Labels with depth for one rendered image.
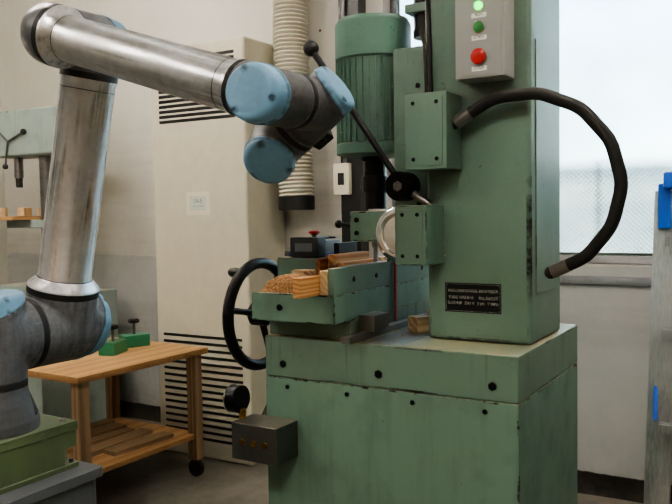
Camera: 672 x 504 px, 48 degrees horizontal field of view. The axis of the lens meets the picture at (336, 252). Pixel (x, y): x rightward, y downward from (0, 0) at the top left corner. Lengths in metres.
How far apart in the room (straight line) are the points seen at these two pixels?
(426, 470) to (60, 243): 0.88
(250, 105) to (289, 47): 2.12
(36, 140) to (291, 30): 1.34
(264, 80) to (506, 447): 0.80
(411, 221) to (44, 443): 0.85
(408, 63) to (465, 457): 0.82
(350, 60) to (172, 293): 1.95
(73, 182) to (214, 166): 1.69
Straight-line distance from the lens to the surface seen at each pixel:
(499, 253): 1.55
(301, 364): 1.66
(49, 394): 3.74
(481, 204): 1.56
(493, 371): 1.47
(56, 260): 1.69
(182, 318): 3.45
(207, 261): 3.33
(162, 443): 3.14
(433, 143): 1.51
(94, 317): 1.75
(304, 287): 1.51
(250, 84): 1.17
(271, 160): 1.32
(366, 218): 1.76
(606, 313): 2.92
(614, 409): 2.98
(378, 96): 1.72
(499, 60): 1.51
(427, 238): 1.51
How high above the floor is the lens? 1.07
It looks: 3 degrees down
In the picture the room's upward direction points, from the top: 1 degrees counter-clockwise
